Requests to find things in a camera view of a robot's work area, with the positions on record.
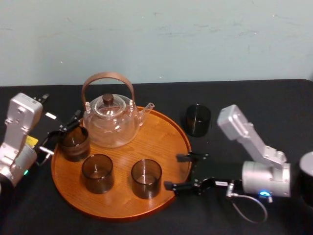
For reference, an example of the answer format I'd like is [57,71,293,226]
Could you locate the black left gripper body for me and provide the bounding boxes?
[26,107,63,150]

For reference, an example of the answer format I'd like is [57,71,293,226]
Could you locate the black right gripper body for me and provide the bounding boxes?
[190,158,244,189]

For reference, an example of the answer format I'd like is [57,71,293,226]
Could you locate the round wooden tray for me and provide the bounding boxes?
[50,105,192,220]

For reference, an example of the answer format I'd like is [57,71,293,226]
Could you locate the smoked glass cup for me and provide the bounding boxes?
[131,159,163,200]
[81,154,115,195]
[184,103,212,138]
[60,126,91,163]

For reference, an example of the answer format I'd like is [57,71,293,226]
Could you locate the glass lid with wooden knob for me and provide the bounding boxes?
[93,94,127,117]

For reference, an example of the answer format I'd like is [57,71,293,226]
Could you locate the black table cloth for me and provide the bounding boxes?
[0,78,313,235]

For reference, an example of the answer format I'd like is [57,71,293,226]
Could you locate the left gripper cable with plug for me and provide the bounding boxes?
[36,145,55,166]

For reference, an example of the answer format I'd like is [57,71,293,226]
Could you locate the gripper cable with plug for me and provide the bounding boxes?
[36,145,55,166]
[225,185,273,224]

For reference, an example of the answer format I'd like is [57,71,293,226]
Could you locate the glass teapot with wooden handle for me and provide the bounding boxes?
[81,71,155,148]

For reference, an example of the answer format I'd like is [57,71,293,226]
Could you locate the right gripper cable with plug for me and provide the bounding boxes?
[225,185,273,224]

